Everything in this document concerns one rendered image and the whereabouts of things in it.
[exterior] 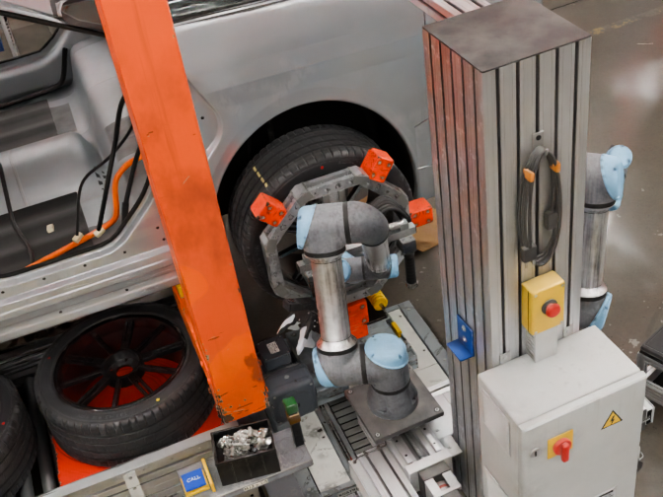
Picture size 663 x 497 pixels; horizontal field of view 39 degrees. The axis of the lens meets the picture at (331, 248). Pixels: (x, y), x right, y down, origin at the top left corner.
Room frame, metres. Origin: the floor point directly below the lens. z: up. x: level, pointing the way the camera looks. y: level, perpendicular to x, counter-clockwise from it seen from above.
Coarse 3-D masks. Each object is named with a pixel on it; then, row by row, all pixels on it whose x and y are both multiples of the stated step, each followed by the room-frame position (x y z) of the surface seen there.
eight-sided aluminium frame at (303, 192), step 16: (336, 176) 2.70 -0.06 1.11; (352, 176) 2.68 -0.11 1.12; (368, 176) 2.69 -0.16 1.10; (304, 192) 2.62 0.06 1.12; (320, 192) 2.64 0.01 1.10; (384, 192) 2.70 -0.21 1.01; (400, 192) 2.72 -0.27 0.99; (288, 208) 2.62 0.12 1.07; (288, 224) 2.60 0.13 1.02; (272, 240) 2.58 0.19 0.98; (272, 256) 2.58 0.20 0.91; (400, 256) 2.71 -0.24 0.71; (272, 272) 2.58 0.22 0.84; (272, 288) 2.60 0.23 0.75; (288, 288) 2.60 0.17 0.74; (304, 288) 2.66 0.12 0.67; (352, 288) 2.70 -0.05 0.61; (368, 288) 2.67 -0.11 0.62
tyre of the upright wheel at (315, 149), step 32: (320, 128) 2.93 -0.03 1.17; (352, 128) 2.99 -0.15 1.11; (256, 160) 2.87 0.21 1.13; (288, 160) 2.77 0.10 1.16; (320, 160) 2.73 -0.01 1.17; (352, 160) 2.76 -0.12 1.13; (256, 192) 2.73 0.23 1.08; (288, 192) 2.69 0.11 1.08; (256, 224) 2.66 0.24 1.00; (256, 256) 2.65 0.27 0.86
